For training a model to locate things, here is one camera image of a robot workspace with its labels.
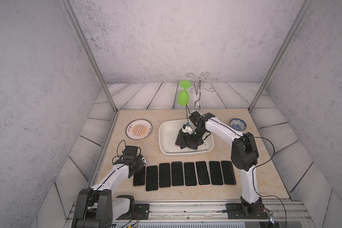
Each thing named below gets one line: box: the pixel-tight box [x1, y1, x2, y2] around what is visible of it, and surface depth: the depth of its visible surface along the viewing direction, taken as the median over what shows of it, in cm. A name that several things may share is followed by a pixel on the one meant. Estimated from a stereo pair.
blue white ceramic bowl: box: [229, 118, 247, 132], surface depth 110 cm
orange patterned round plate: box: [125, 118, 153, 141], surface depth 110 cm
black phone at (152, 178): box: [145, 164, 159, 192], surface depth 87 cm
